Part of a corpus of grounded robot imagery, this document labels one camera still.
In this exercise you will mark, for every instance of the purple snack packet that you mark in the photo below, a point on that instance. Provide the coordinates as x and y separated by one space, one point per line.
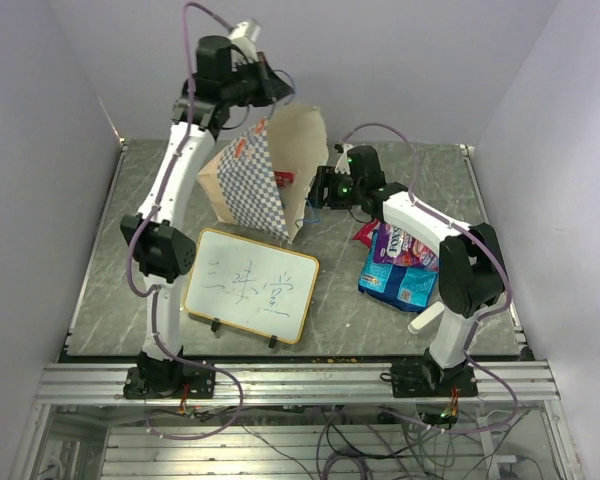
393 246

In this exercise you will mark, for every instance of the blue checkered paper bag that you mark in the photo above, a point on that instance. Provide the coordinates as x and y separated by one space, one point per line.
239 181

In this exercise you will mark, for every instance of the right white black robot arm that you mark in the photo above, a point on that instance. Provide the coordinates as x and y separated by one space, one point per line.
473 283

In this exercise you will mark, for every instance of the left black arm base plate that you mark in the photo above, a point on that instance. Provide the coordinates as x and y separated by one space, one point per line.
168 379

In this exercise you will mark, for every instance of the small red candy packet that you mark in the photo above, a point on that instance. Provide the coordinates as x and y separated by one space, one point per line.
284 178

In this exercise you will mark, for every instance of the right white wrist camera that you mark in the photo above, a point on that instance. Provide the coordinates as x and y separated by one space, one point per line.
342 164

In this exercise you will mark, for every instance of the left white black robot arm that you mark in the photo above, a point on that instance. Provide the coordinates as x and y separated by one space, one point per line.
223 72

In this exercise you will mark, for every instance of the pink snack packet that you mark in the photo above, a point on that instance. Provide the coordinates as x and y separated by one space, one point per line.
365 234

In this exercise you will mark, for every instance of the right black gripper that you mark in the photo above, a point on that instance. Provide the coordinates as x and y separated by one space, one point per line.
326 177

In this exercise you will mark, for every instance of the small whiteboard with yellow frame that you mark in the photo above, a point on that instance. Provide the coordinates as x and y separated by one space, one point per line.
249 285

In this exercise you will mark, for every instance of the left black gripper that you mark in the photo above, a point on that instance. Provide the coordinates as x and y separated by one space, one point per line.
281 88

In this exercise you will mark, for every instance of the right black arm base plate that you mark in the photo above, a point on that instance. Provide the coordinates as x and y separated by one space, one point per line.
421 377

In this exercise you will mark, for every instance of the teal snack packet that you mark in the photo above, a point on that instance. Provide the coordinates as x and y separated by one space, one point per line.
408 289

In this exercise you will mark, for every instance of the white whiteboard eraser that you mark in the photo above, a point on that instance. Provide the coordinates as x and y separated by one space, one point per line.
426 318

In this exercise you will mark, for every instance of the aluminium extrusion rail frame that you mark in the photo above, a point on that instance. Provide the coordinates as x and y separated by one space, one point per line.
286 384

